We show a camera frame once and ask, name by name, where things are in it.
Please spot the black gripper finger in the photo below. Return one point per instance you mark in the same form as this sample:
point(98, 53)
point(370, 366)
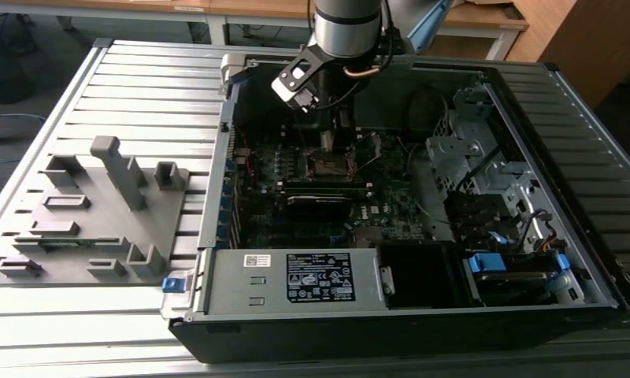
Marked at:
point(348, 134)
point(327, 141)

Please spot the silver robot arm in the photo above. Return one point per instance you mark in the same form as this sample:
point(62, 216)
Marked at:
point(347, 23)

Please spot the CPU socket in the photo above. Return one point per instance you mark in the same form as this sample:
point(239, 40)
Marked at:
point(331, 167)

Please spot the graphics card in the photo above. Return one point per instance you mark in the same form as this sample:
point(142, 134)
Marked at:
point(318, 210)

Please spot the silver metal drive cage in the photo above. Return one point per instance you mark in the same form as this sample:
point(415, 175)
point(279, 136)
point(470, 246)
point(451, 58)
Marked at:
point(452, 149)

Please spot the green motherboard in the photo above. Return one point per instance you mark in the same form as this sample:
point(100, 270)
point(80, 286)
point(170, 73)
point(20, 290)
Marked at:
point(399, 204)

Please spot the chipset heatsink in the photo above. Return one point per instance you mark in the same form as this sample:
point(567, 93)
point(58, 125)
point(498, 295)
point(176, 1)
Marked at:
point(368, 233)

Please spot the black power supply label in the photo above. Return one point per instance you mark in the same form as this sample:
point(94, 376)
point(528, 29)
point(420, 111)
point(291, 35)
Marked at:
point(318, 277)

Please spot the grey power supply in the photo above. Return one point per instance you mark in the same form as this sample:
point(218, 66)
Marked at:
point(242, 291)

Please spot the hard disk in blue carrier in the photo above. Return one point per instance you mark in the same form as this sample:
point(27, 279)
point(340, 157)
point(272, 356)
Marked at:
point(486, 262)

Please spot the grey parts rack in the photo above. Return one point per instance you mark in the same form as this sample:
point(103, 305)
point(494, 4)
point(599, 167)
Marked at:
point(111, 220)

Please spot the blue case latch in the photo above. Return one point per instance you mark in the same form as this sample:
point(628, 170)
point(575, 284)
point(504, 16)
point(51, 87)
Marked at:
point(172, 285)

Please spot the wooden cabinet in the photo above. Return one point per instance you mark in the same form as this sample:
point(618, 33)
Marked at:
point(583, 39)

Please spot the black PC case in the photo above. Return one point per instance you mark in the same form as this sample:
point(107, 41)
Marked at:
point(347, 342)

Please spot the green RAM stick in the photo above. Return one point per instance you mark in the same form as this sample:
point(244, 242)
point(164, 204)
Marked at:
point(68, 242)

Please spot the black office chair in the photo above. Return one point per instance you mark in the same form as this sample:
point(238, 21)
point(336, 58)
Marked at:
point(6, 78)

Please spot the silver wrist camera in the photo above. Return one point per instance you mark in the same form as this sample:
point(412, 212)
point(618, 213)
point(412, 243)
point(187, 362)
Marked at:
point(284, 90)

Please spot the wooden desk white frame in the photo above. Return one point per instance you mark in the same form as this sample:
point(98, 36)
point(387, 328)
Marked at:
point(111, 4)
point(478, 21)

